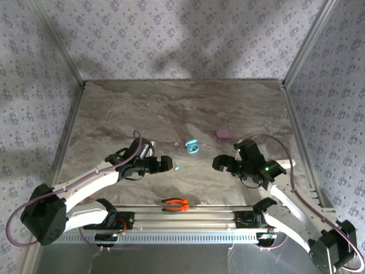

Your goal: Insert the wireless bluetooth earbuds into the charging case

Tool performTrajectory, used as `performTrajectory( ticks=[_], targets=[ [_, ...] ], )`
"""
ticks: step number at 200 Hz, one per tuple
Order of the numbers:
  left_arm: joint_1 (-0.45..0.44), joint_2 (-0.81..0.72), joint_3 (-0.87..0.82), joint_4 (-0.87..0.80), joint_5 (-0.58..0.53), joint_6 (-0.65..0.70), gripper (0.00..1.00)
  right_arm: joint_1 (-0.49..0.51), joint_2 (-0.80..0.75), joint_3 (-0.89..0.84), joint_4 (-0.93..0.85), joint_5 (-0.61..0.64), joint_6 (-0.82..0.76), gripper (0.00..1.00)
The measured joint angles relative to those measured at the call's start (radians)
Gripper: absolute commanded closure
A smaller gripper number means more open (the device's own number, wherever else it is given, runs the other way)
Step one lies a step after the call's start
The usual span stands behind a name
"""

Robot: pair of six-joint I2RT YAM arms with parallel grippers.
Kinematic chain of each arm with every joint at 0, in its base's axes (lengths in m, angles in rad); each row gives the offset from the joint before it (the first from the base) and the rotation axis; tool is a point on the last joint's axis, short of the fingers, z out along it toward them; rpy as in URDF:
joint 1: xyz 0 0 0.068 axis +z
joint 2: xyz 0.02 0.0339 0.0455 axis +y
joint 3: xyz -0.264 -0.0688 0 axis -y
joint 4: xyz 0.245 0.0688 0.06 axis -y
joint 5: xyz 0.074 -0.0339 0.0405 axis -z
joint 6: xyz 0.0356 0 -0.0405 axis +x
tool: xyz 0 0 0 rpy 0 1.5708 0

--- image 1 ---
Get grey metal panel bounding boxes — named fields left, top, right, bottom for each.
left=28, top=242, right=351, bottom=274

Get aluminium frame post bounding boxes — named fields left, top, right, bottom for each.
left=28, top=0, right=87, bottom=86
left=284, top=0, right=340, bottom=86

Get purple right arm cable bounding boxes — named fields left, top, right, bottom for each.
left=250, top=133, right=363, bottom=272

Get aluminium mounting rail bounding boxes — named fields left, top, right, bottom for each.
left=30, top=204, right=342, bottom=232

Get black circuit board holder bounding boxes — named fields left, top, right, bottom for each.
left=95, top=232, right=120, bottom=248
left=255, top=232, right=278, bottom=247

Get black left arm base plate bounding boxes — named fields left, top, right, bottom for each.
left=83, top=211, right=135, bottom=229

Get aluminium table side rail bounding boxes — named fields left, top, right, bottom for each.
left=34, top=82, right=88, bottom=209
left=281, top=81, right=334, bottom=209

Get grey slotted cable duct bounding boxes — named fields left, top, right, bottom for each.
left=42, top=231, right=311, bottom=245

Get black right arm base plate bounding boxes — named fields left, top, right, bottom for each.
left=235, top=210, right=269, bottom=229

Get orange handled pliers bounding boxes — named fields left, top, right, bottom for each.
left=161, top=198, right=201, bottom=213

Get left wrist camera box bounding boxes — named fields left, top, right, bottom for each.
left=141, top=140, right=157, bottom=158

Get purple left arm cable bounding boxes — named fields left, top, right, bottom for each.
left=5, top=130, right=143, bottom=253

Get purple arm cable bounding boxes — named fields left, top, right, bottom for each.
left=5, top=130, right=143, bottom=253
left=250, top=133, right=363, bottom=272

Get blue earbud charging case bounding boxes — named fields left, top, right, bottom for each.
left=184, top=138, right=200, bottom=155

